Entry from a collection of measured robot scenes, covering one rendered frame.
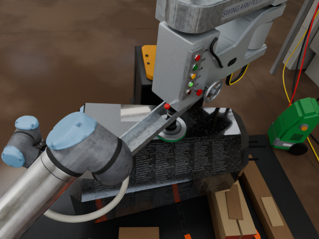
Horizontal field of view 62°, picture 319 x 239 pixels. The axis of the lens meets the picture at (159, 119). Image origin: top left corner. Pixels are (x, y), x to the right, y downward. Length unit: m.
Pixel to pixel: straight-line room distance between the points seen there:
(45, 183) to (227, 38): 1.21
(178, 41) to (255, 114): 2.32
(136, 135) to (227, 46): 0.71
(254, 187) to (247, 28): 1.49
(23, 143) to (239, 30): 1.21
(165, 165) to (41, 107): 1.87
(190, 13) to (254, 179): 1.85
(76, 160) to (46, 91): 2.75
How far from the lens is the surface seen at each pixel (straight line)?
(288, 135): 2.99
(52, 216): 1.32
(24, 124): 1.27
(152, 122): 1.59
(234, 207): 2.28
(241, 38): 1.59
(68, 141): 0.65
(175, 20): 1.18
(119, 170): 0.72
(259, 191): 2.60
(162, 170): 1.73
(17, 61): 3.95
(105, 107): 1.87
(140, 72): 2.39
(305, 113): 2.86
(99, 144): 0.67
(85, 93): 3.29
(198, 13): 1.15
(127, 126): 1.74
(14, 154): 1.19
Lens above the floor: 2.18
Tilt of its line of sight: 47 degrees down
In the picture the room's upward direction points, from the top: 9 degrees clockwise
